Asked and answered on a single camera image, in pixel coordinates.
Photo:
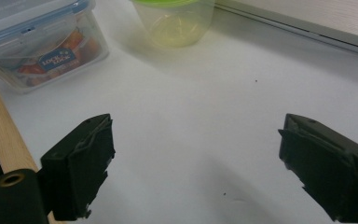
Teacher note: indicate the white table mat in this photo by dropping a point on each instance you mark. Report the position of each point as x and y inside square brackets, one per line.
[199, 109]

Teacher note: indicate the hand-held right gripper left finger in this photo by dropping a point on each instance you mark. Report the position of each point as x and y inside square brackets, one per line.
[74, 168]

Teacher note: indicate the wooden table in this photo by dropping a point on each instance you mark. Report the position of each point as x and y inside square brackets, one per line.
[0, 124]

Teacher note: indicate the clear rectangular container blue lid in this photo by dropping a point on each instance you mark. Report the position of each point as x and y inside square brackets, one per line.
[43, 40]

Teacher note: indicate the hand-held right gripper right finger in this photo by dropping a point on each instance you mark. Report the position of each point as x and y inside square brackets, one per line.
[329, 168]

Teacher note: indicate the yellow-green plastic bowl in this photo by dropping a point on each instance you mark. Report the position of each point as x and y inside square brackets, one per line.
[174, 28]

